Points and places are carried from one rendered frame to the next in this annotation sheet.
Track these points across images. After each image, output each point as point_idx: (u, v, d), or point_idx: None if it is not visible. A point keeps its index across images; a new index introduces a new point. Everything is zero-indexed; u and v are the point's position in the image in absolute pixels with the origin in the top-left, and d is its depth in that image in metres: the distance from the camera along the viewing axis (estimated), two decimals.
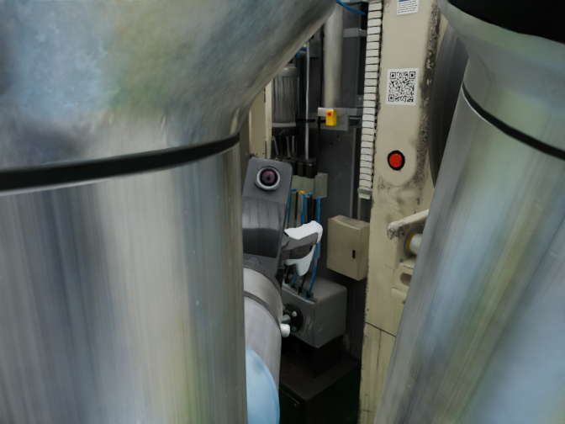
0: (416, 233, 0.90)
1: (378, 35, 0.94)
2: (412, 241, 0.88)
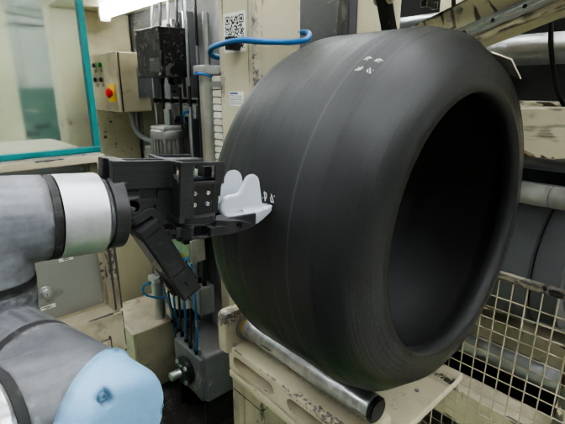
0: None
1: (221, 121, 0.96)
2: (243, 327, 0.90)
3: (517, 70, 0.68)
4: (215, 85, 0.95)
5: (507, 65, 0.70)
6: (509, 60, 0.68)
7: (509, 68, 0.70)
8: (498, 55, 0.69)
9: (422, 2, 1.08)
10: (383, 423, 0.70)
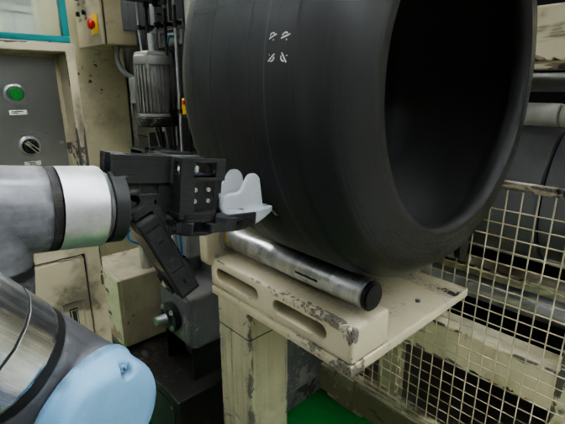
0: (224, 235, 0.82)
1: None
2: (231, 248, 0.83)
3: None
4: None
5: None
6: None
7: None
8: None
9: None
10: (380, 315, 0.62)
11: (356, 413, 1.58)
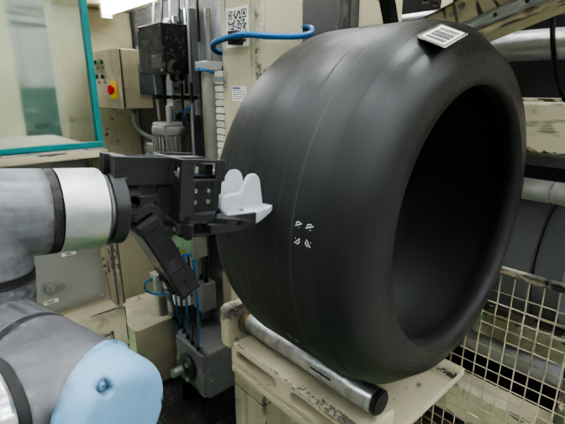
0: (244, 320, 0.91)
1: (224, 116, 0.96)
2: (248, 331, 0.91)
3: (457, 38, 0.54)
4: (218, 80, 0.95)
5: (444, 33, 0.54)
6: (442, 40, 0.53)
7: (449, 33, 0.55)
8: (428, 35, 0.54)
9: None
10: (386, 416, 0.71)
11: None
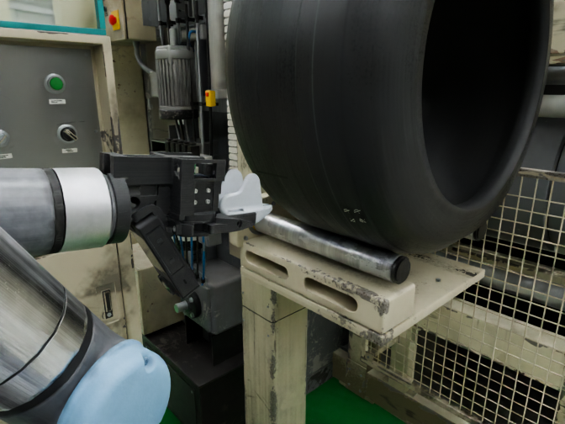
0: (255, 229, 0.87)
1: None
2: None
3: None
4: None
5: None
6: None
7: None
8: None
9: None
10: (408, 289, 0.66)
11: (368, 400, 1.63)
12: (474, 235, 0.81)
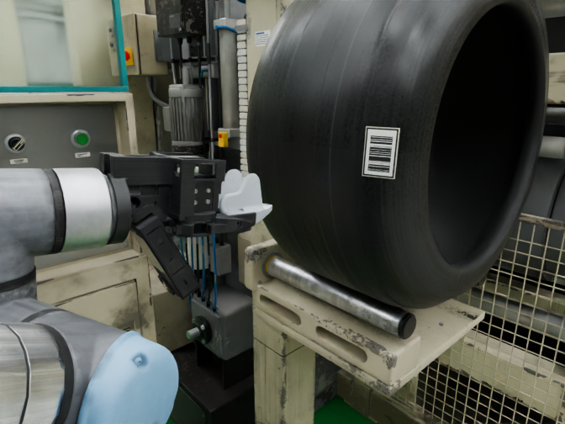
0: (271, 274, 0.93)
1: (245, 65, 0.97)
2: None
3: (396, 150, 0.49)
4: (240, 29, 0.96)
5: (379, 150, 0.50)
6: (386, 167, 0.50)
7: (383, 145, 0.50)
8: (369, 167, 0.51)
9: None
10: (414, 342, 0.72)
11: (372, 419, 1.68)
12: (477, 287, 0.88)
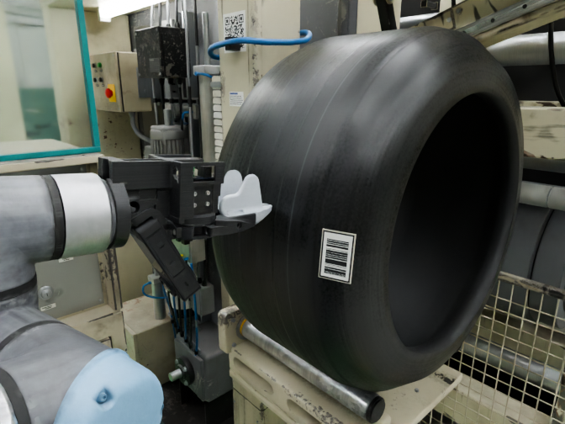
0: None
1: (221, 121, 0.96)
2: None
3: (352, 256, 0.48)
4: (215, 85, 0.95)
5: (335, 253, 0.49)
6: (342, 272, 0.49)
7: (340, 249, 0.48)
8: (325, 270, 0.50)
9: (422, 2, 1.08)
10: None
11: None
12: (456, 350, 0.87)
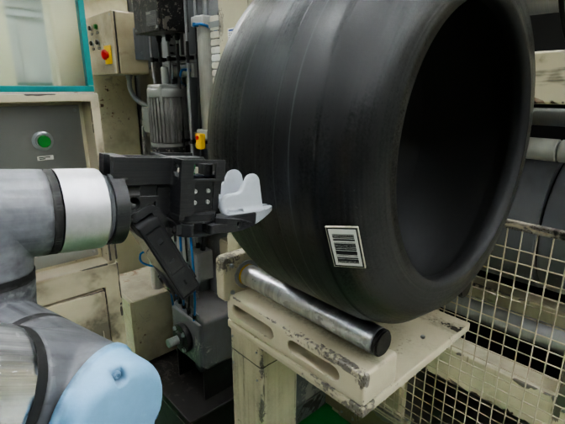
0: None
1: (219, 63, 0.93)
2: None
3: (360, 245, 0.49)
4: (213, 25, 0.91)
5: (344, 246, 0.49)
6: (355, 259, 0.50)
7: (346, 241, 0.49)
8: (340, 260, 0.51)
9: None
10: (389, 359, 0.67)
11: None
12: (467, 290, 0.85)
